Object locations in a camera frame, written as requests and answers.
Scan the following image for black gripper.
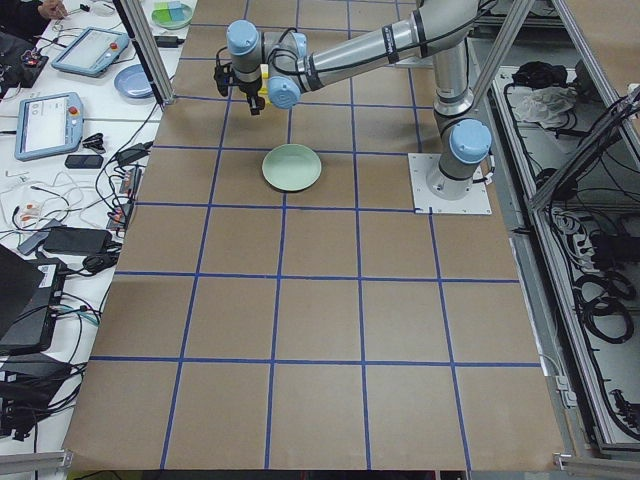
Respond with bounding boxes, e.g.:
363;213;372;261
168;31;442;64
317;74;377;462
238;77;265;116

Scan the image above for yellow bamboo steamer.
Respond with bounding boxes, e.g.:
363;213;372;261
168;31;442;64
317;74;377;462
259;64;271;105

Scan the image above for light green plate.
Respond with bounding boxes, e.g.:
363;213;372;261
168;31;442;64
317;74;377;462
262;144;322;192

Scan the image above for black charger brick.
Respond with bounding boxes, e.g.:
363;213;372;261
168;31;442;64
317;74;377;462
154;35;184;48

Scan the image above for green bowl with blocks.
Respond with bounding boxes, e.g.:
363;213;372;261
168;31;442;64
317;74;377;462
151;1;193;30

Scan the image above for blue plate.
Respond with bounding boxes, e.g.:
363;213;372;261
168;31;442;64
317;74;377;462
114;64;153;99

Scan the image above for far teach pendant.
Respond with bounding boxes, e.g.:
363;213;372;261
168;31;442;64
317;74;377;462
52;27;130;77

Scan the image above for teach pendant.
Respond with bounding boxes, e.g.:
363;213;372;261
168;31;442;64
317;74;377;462
14;92;84;161
52;27;130;77

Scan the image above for near teach pendant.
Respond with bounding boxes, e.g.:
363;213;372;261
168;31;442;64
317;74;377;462
14;92;84;161

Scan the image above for black power adapter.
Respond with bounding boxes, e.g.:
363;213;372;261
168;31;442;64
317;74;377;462
42;227;112;255

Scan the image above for black laptop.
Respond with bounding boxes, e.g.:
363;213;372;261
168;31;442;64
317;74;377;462
1;246;66;356

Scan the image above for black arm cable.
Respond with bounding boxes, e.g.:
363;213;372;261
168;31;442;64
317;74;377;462
214;27;309;96

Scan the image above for aluminium frame post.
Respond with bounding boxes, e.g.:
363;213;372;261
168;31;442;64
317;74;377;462
113;0;175;108

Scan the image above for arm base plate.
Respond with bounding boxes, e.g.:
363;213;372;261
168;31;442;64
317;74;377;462
408;153;492;215

